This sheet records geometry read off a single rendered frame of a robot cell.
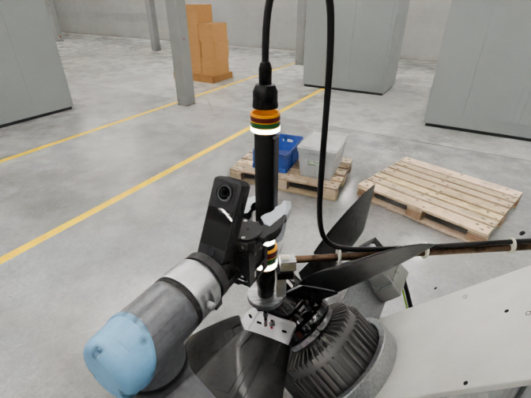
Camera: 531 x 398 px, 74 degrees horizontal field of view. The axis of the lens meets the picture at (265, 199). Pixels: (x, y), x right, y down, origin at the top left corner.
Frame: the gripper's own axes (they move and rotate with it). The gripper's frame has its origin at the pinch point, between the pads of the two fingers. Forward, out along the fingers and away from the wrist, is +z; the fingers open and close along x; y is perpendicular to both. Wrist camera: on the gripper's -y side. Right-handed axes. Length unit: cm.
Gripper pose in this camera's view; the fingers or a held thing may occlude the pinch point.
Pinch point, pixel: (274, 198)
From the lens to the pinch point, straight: 60.0
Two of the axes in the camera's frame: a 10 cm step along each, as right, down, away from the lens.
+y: 0.1, 8.6, 5.1
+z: 5.0, -4.5, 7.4
